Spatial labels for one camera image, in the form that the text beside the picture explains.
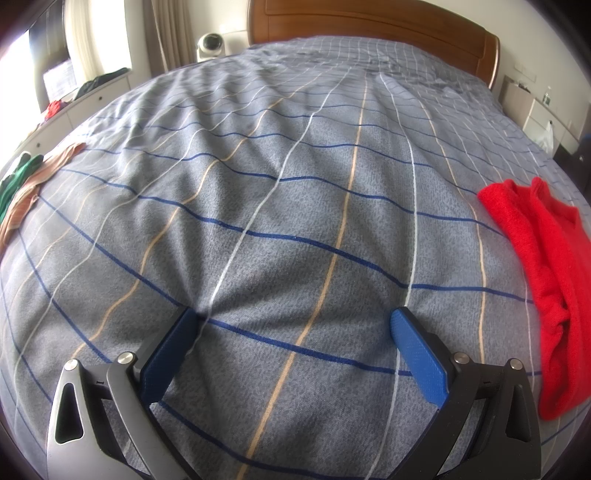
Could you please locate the window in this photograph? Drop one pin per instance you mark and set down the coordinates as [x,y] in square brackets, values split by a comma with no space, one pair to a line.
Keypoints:
[46,55]

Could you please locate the small red cloth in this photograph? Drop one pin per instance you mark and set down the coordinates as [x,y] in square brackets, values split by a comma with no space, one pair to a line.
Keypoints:
[54,108]

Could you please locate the beige nightstand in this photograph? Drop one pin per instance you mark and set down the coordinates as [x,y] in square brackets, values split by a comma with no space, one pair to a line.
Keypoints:
[531,110]

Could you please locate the green garment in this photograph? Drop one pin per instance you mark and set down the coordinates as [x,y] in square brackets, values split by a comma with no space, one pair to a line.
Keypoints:
[18,180]

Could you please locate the white plastic bag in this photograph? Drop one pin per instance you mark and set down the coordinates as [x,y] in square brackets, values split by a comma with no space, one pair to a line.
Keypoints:
[547,136]

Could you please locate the beige curtain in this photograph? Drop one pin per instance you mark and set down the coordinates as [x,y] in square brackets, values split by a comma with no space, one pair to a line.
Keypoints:
[171,34]

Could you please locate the white window cabinet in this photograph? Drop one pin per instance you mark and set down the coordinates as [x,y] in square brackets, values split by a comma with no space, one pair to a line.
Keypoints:
[87,108]

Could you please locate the tan striped garment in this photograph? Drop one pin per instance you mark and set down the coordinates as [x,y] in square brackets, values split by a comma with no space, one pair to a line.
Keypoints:
[37,184]

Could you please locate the blue plaid bed sheet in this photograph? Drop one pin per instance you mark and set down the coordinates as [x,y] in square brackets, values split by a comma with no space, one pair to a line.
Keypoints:
[295,207]

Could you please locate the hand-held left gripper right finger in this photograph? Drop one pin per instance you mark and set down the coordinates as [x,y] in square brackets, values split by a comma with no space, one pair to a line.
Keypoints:
[418,355]

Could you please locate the dark clothes pile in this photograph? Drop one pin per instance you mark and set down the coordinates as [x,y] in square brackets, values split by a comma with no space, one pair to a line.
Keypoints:
[99,81]

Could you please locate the wooden headboard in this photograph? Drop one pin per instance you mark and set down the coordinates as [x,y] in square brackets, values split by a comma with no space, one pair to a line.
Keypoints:
[369,21]

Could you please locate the red knit sweater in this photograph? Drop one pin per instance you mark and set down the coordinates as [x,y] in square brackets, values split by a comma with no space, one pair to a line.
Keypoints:
[549,258]

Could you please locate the black furniture piece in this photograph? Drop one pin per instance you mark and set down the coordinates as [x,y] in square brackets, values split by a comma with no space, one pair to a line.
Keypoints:
[575,159]

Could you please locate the white round fan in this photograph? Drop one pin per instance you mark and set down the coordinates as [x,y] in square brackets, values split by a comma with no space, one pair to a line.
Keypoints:
[211,45]

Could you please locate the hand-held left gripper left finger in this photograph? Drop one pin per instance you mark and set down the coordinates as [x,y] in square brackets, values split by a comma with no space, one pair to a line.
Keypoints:
[171,350]

